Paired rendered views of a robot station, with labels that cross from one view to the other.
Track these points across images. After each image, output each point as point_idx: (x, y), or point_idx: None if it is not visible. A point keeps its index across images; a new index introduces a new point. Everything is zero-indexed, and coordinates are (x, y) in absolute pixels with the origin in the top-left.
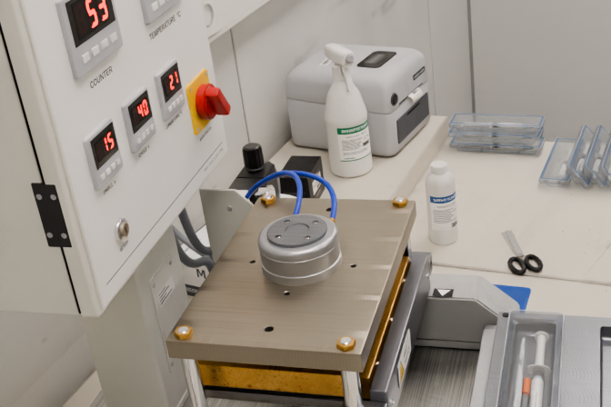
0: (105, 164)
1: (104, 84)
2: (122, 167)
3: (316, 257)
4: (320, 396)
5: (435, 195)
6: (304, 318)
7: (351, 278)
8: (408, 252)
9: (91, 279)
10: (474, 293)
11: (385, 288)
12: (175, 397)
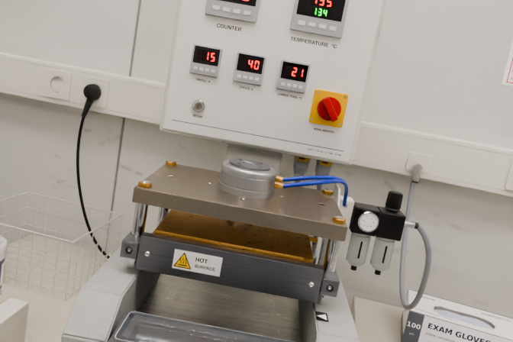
0: (201, 64)
1: (229, 31)
2: (220, 80)
3: (227, 172)
4: None
5: None
6: (179, 182)
7: (225, 196)
8: (326, 265)
9: (164, 108)
10: (325, 331)
11: (215, 205)
12: None
